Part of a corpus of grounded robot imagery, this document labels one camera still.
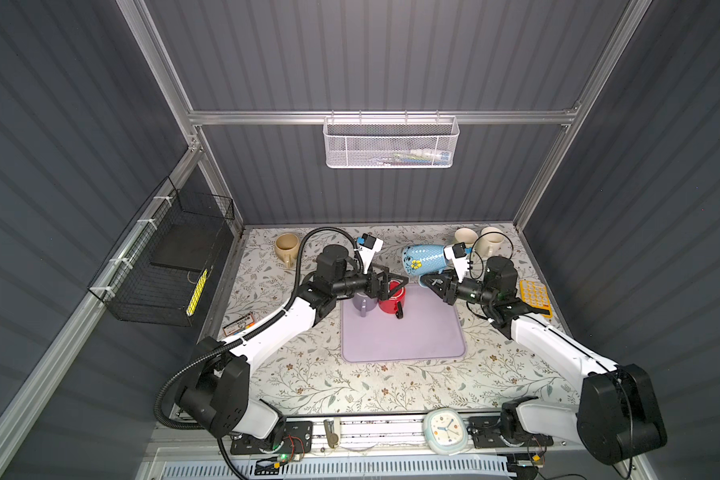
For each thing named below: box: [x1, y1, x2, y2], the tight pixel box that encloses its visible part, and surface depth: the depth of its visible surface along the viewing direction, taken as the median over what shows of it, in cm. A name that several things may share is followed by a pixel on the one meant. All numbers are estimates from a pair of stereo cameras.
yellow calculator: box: [520, 280, 553, 318], surface depth 101 cm
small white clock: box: [423, 408, 468, 456], surface depth 74 cm
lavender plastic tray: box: [341, 283, 466, 363], surface depth 95 cm
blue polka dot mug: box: [402, 244, 447, 277], surface depth 74 cm
